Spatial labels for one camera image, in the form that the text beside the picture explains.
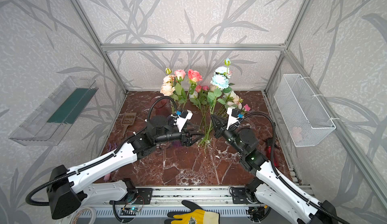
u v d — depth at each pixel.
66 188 0.39
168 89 0.71
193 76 0.70
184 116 0.59
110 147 0.91
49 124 0.64
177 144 0.60
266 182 0.50
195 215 0.67
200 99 1.12
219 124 0.62
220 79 0.60
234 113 0.57
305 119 0.61
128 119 1.04
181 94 0.72
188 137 0.59
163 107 0.85
